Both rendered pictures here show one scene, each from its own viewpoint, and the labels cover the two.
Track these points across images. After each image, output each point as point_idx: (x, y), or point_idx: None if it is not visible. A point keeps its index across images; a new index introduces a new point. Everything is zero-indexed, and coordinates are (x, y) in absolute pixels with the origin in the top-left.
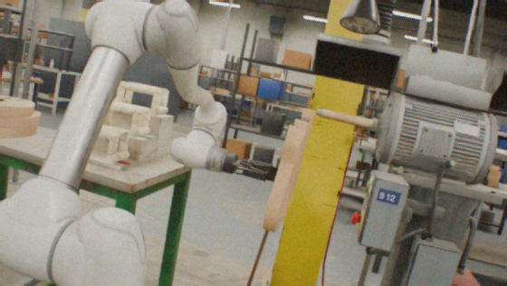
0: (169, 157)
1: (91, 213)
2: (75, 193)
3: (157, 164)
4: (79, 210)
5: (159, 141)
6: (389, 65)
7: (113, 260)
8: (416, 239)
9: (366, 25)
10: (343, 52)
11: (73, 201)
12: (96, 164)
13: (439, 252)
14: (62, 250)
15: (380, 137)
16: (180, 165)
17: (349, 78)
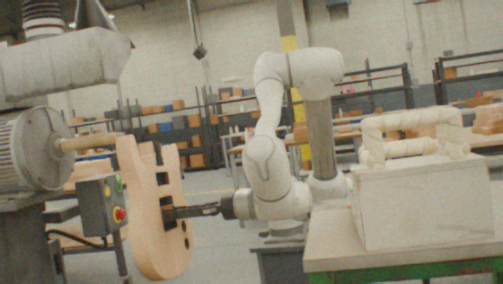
0: (352, 249)
1: (291, 175)
2: (313, 176)
3: (338, 226)
4: (308, 183)
5: (356, 208)
6: (7, 66)
7: None
8: (50, 244)
9: (79, 30)
10: (66, 48)
11: (308, 176)
12: None
13: None
14: None
15: (69, 155)
16: (313, 239)
17: (58, 86)
